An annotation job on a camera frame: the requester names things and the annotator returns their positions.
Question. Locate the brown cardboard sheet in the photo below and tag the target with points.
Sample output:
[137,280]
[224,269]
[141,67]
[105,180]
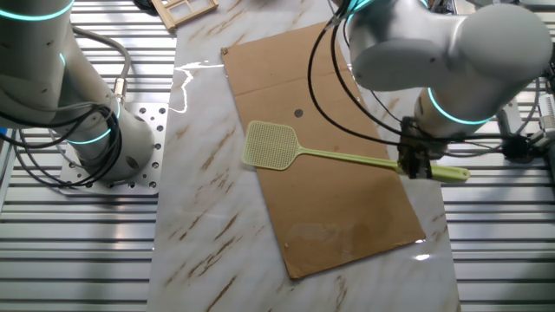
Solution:
[338,216]

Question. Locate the light green plastic flyswatter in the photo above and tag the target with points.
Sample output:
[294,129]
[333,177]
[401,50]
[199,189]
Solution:
[269,145]

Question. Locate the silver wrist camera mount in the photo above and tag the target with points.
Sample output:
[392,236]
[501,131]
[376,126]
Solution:
[547,115]

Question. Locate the small wooden window frame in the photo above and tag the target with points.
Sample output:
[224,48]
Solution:
[195,14]

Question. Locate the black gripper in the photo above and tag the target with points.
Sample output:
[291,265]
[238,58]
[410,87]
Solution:
[414,143]

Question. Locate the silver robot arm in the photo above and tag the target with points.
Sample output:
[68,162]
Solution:
[43,65]

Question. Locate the white marble board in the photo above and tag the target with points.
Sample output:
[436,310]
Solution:
[208,195]

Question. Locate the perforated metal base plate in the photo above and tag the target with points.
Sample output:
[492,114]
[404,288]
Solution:
[152,117]

